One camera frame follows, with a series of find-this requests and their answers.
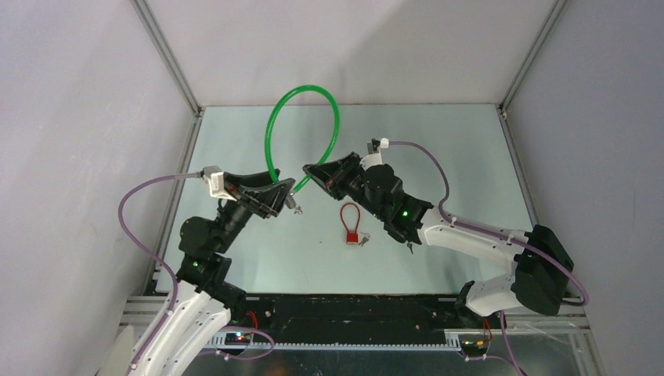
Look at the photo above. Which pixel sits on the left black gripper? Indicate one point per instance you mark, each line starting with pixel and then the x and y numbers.
pixel 263 200

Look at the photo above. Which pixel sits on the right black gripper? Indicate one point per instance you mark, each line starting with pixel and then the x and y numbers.
pixel 331 176

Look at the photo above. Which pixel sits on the green cable lock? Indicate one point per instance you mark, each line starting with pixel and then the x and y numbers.
pixel 301 133

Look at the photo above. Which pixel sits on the red cable lock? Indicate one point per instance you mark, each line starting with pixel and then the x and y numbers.
pixel 350 226

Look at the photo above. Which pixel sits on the keys of red lock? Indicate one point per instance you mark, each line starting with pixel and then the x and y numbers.
pixel 363 239

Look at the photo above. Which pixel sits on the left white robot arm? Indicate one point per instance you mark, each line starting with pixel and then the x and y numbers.
pixel 201 301

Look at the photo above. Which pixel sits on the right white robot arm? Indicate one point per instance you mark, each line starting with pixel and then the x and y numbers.
pixel 536 266

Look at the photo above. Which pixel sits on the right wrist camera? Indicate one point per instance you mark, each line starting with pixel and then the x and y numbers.
pixel 374 155

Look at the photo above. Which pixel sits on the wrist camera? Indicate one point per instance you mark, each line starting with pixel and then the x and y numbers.
pixel 374 155
pixel 213 177

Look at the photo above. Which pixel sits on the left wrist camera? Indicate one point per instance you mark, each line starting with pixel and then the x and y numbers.
pixel 213 177

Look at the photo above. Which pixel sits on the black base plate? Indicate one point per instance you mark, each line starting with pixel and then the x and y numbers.
pixel 358 319

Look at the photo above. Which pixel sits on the right aluminium frame post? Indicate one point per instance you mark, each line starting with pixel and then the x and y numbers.
pixel 535 48

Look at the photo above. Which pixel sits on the aluminium frame post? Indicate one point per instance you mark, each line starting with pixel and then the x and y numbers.
pixel 535 48
pixel 164 50

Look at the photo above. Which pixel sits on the left aluminium frame post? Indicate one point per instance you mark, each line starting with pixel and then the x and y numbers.
pixel 164 50

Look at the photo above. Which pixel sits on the slotted cable duct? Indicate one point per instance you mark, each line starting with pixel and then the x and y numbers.
pixel 223 341

